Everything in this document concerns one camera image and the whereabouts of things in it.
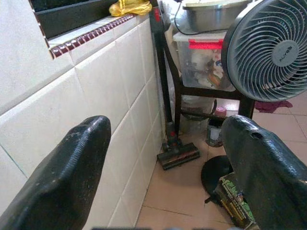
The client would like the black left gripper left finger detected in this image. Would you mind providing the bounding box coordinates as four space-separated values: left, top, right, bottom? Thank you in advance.
0 115 112 230

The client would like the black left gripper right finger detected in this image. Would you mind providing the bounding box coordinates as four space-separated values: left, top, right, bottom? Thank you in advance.
221 115 307 230

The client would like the green printed carton box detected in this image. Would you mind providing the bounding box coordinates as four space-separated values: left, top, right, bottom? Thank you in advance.
214 171 259 228

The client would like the maroon cloth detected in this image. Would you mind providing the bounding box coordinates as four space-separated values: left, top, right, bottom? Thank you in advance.
254 100 294 114

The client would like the pink lidded jar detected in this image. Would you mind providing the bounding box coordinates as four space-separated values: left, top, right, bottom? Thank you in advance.
214 106 228 117

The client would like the black red stick vacuum cleaner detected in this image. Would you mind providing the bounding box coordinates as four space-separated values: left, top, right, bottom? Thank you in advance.
149 6 201 171

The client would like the grey electric standing fan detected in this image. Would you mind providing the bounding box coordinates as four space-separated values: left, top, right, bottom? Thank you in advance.
201 0 307 204

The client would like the clear plastic storage box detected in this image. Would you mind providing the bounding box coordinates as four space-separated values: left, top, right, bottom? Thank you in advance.
173 30 237 92

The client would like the dark wooden chair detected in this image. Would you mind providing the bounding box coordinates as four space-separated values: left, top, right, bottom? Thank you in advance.
151 0 255 132

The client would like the stainless steel basin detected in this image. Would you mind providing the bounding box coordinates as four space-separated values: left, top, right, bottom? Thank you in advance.
182 0 252 33

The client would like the yellow plastic bag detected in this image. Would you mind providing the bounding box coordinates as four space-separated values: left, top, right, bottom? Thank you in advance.
109 0 153 17

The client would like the dark window frame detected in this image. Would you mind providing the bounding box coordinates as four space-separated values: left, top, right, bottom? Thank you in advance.
28 0 125 39

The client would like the black cable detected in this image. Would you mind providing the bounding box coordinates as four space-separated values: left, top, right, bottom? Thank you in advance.
174 0 192 35

